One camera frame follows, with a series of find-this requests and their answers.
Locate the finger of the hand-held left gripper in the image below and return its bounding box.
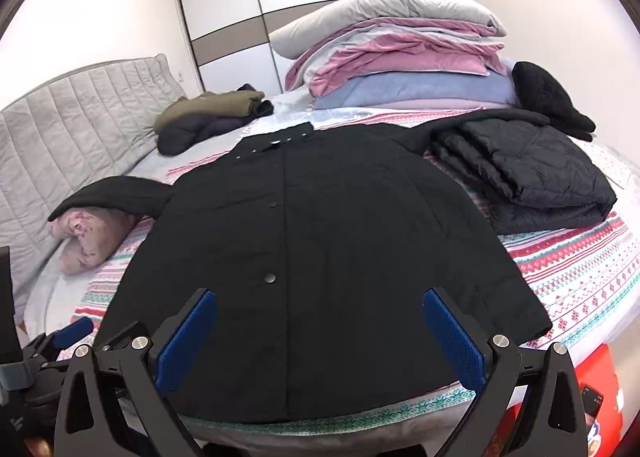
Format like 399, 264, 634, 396
22, 316, 96, 374

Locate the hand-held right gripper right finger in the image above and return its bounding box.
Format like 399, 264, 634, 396
422, 287, 588, 457

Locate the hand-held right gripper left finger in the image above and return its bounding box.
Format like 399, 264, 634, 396
54, 287, 218, 457

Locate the black coat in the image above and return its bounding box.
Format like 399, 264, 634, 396
48, 110, 553, 425

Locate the pink floral pillow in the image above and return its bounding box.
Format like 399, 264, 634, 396
48, 207, 143, 277

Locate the patterned red green blanket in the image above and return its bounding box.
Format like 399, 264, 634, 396
72, 107, 640, 430

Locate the black device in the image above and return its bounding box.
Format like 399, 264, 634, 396
580, 384, 604, 418

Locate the red box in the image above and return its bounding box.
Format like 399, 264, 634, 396
500, 343, 626, 457

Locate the folded black quilted jacket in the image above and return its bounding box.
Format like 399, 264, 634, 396
430, 120, 618, 235

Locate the grey quilted headboard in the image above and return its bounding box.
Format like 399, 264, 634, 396
0, 54, 188, 323

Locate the dark navy puffer jacket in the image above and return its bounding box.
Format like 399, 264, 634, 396
157, 112, 256, 156

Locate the olive green jacket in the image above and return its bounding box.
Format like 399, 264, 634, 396
153, 90, 266, 134

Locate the small black garment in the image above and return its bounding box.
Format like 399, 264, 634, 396
236, 83, 275, 117

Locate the blue blanket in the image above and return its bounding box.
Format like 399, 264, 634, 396
312, 60, 521, 110

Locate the white fringed sheet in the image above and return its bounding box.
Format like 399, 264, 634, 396
250, 87, 351, 133

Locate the black fuzzy garment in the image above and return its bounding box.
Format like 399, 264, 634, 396
511, 61, 597, 142

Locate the stack of folded bedding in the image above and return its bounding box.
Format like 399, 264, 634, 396
285, 20, 508, 98

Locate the grey pillow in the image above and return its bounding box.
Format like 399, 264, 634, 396
269, 0, 508, 59

